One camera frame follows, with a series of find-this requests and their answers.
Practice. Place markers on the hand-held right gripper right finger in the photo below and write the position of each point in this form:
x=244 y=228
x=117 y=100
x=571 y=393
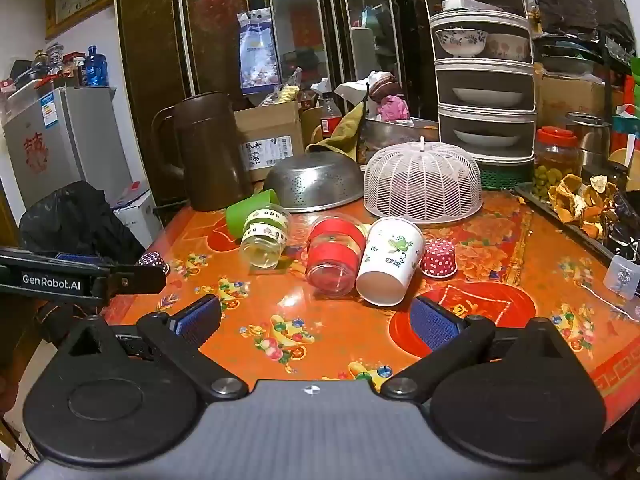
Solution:
x=433 y=323

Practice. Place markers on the hanging blue plastic bag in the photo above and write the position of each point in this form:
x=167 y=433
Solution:
x=259 y=52

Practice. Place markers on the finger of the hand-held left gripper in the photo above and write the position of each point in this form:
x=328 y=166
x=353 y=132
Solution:
x=140 y=278

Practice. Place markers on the soda bottle red label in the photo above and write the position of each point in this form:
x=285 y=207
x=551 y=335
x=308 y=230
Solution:
x=330 y=117

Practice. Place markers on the flat white box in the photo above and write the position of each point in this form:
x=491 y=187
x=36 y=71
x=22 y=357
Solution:
x=470 y=4

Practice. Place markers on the white paper cup green print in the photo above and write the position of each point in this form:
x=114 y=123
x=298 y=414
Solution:
x=387 y=265

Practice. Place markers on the white plate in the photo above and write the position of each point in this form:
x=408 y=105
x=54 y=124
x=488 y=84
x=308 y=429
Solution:
x=486 y=138
x=487 y=96

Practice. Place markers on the metal basin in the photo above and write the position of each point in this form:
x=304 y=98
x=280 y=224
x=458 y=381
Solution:
x=395 y=135

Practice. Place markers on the dark wooden mirrored wardrobe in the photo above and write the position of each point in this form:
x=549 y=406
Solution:
x=150 y=35

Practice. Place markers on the grey refrigerator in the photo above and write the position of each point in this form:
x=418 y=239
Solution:
x=65 y=145

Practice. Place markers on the red lid pickle jar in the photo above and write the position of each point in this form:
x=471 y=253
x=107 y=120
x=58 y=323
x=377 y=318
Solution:
x=556 y=160

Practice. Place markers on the red banded glass cup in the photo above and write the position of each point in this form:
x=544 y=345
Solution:
x=332 y=257

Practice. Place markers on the clear glass cup patterned band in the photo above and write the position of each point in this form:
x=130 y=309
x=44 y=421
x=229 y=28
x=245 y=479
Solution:
x=264 y=240

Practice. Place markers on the large plain cardboard box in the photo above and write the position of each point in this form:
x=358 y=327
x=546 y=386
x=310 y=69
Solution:
x=570 y=97

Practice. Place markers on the olive green cloth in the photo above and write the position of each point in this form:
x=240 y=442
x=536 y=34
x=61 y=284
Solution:
x=342 y=135

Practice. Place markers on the black plastic bag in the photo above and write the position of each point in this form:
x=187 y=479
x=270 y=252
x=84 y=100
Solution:
x=75 y=220

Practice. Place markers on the pink floral bowl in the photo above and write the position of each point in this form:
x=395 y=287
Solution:
x=509 y=47

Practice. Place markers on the white carton box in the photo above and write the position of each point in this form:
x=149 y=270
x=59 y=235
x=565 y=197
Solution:
x=137 y=212

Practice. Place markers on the blue plastic bottle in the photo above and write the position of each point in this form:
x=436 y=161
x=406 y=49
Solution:
x=96 y=67

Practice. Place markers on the brown plastic pitcher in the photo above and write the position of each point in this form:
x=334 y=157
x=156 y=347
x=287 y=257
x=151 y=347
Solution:
x=212 y=155

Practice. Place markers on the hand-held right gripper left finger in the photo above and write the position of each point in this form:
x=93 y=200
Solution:
x=192 y=319

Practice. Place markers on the white plastic food cover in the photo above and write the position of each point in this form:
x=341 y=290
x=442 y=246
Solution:
x=422 y=180

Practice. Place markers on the grey tiered dish rack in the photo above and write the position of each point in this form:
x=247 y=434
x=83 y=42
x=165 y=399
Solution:
x=530 y=110

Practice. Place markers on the pink cloth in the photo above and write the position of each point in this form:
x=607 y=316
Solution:
x=394 y=108

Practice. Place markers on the black tray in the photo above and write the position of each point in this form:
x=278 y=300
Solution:
x=620 y=250

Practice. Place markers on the red polka dot paper cup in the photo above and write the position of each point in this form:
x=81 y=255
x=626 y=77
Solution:
x=151 y=259
x=439 y=259

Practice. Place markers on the dried orange peels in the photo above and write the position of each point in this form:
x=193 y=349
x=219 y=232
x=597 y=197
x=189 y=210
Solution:
x=575 y=202

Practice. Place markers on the cardboard box white label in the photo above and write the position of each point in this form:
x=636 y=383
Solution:
x=270 y=142

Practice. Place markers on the green plastic cup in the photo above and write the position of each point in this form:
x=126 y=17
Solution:
x=239 y=215

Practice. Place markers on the small clear plastic box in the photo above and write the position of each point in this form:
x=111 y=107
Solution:
x=622 y=274

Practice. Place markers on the metal colander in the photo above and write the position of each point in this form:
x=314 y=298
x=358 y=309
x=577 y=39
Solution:
x=315 y=182

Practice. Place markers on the blue floral bowl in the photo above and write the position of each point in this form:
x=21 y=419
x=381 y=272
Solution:
x=461 y=42

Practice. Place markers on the metal kettle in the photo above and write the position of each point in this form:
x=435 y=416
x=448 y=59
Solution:
x=592 y=135

